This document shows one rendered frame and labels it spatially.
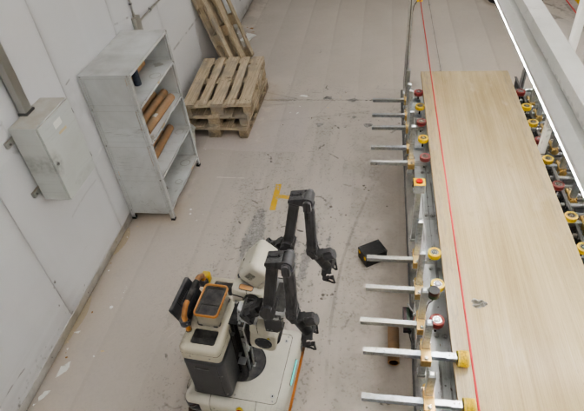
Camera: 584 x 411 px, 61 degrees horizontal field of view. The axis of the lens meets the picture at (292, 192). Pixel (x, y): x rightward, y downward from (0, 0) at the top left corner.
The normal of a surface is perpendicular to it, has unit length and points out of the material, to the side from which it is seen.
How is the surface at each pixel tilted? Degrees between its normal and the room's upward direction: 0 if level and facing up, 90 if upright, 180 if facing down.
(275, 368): 0
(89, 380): 0
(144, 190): 90
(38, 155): 90
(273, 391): 0
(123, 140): 90
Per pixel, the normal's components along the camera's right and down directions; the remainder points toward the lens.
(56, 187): -0.14, 0.65
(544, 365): -0.08, -0.76
